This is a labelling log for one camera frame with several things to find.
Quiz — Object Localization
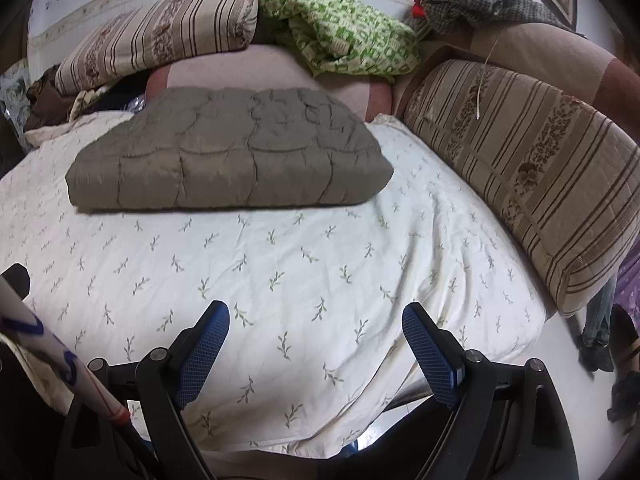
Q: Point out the pink bolster cushion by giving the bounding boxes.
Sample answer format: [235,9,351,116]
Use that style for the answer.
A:
[144,42,397,124]

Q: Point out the white leaf print bed sheet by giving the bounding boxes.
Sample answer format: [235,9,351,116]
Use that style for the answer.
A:
[0,109,557,457]

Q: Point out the brown cloth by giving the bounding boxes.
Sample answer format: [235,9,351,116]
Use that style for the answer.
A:
[24,64,77,132]

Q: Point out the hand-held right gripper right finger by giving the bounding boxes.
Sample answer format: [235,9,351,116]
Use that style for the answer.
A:
[402,302,579,480]

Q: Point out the olive grey quilted jacket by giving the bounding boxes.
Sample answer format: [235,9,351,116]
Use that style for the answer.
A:
[64,85,395,211]

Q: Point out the grey houndstooth cloth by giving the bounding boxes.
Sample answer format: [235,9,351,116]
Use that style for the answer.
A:
[404,0,587,42]

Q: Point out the purple cloth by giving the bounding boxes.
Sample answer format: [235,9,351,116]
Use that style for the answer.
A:
[611,254,640,333]

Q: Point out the cream fleece blanket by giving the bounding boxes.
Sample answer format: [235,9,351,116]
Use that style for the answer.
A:
[24,109,137,148]

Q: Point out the dark shoe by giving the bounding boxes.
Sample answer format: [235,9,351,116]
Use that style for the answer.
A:
[606,374,640,428]

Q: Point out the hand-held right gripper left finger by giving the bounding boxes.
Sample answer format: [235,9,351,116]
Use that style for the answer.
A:
[55,300,231,480]

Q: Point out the large striped floral cushion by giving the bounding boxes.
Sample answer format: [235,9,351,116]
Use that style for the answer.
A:
[402,58,640,319]

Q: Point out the small striped floral pillow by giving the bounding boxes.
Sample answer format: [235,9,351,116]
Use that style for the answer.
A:
[53,0,260,97]

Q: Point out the green patterned cloth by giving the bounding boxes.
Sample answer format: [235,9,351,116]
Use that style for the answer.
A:
[252,0,422,86]

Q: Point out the white cord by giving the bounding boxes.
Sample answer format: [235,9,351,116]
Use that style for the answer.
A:
[474,29,507,122]

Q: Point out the brown upholstered headboard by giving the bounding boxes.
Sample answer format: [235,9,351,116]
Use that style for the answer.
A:
[419,21,640,128]

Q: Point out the hanging blue jeans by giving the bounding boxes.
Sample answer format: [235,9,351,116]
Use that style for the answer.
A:
[577,296,618,373]

